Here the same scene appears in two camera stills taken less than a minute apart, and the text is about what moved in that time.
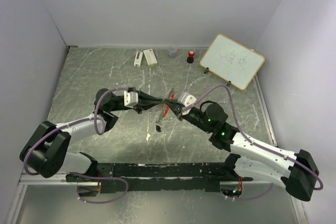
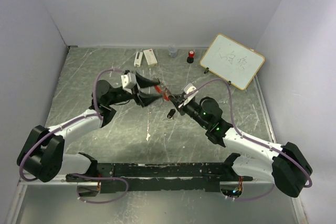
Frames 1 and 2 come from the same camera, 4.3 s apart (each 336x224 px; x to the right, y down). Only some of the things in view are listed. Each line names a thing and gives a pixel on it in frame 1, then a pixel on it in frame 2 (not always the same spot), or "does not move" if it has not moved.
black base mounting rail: (175, 177) does not move
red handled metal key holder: (165, 108) -> (166, 92)
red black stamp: (190, 59) does not move
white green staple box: (150, 57) does not move
